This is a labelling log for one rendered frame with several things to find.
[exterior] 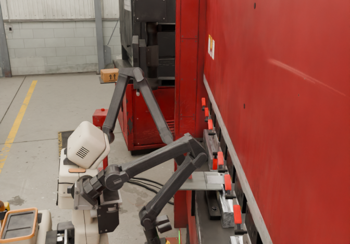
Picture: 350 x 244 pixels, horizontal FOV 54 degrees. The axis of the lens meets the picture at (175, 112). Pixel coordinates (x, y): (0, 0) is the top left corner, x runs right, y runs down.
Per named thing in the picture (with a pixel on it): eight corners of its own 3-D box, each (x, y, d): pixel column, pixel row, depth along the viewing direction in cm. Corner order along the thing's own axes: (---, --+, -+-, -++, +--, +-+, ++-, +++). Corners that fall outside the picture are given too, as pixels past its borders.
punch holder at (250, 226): (241, 242, 119) (245, 201, 114) (266, 242, 120) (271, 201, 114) (251, 275, 105) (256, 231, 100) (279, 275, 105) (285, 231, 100)
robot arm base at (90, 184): (79, 179, 150) (79, 194, 139) (94, 167, 150) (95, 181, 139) (92, 191, 154) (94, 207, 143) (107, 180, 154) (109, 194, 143)
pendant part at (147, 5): (136, 88, 327) (133, -8, 298) (162, 87, 330) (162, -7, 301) (136, 104, 280) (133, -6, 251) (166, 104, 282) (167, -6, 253)
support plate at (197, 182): (171, 172, 199) (171, 171, 199) (217, 172, 200) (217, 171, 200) (172, 190, 183) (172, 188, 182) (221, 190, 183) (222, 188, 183)
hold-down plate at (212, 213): (204, 188, 206) (204, 183, 205) (213, 188, 206) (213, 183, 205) (210, 220, 177) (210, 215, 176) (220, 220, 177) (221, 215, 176)
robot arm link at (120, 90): (122, 64, 192) (119, 61, 182) (146, 71, 191) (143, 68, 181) (98, 142, 191) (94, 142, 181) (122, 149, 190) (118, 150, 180)
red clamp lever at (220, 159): (216, 151, 153) (218, 171, 148) (226, 151, 153) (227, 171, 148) (216, 152, 155) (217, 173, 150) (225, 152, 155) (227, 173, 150)
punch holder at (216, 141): (213, 143, 195) (215, 116, 189) (228, 143, 195) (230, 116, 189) (217, 155, 180) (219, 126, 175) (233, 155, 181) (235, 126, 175)
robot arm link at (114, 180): (194, 126, 155) (200, 133, 145) (203, 151, 159) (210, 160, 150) (100, 168, 150) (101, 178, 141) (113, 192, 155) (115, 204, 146)
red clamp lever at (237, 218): (232, 204, 116) (235, 234, 111) (244, 204, 116) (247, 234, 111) (231, 205, 117) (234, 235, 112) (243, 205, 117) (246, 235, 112)
